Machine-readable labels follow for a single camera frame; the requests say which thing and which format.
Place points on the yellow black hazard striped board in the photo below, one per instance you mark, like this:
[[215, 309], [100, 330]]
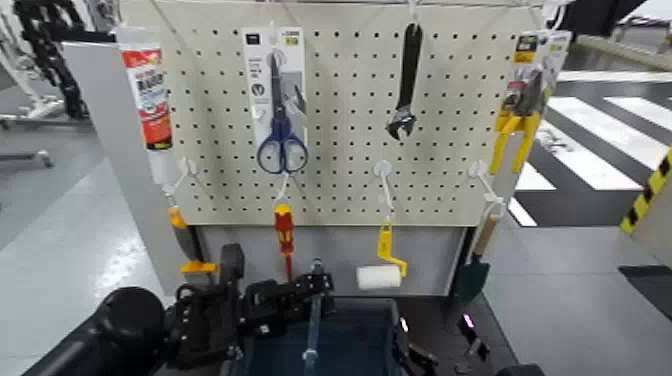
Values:
[[643, 202]]

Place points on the black adjustable wrench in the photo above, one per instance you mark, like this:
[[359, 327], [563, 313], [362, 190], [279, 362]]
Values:
[[409, 68]]

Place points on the black machine part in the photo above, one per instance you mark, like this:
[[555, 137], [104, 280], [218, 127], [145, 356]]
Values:
[[593, 16]]

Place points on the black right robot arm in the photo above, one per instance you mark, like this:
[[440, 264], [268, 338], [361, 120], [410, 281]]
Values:
[[522, 370]]

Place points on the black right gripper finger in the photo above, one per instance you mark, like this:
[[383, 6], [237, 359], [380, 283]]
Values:
[[474, 336]]

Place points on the yellow mini paint roller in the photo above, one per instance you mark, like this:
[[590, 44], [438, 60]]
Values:
[[375, 276]]

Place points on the red yellow screwdriver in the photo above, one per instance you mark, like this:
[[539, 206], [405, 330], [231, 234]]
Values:
[[284, 231]]

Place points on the black floor mat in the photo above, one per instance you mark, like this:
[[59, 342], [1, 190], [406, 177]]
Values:
[[651, 288]]

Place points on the white sealant tube red label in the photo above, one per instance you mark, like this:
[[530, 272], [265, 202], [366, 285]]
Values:
[[149, 94]]

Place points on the white machine frame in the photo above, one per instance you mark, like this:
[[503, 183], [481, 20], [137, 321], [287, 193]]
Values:
[[31, 102]]

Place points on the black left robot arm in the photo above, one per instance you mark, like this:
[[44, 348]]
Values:
[[105, 336]]

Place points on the dark blue plastic crate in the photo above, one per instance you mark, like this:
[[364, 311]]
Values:
[[357, 341]]

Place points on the grey metal floor bar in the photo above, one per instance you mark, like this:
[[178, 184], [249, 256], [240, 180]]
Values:
[[29, 157]]

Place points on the orange grey putty scraper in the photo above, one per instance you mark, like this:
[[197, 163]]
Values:
[[185, 236]]

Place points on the grey side panel board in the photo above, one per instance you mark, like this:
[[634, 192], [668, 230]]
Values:
[[115, 157]]

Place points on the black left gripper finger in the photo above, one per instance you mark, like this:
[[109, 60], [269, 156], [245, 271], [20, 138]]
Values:
[[422, 362]]

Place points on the cream metal pegboard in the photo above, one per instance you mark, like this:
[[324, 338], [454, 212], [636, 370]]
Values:
[[341, 105]]

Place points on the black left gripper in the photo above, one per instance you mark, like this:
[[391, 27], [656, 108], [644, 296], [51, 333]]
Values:
[[204, 325]]

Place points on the white pegboard hook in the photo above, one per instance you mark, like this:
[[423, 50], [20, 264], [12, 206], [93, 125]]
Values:
[[187, 167], [283, 189], [478, 168], [382, 168]]

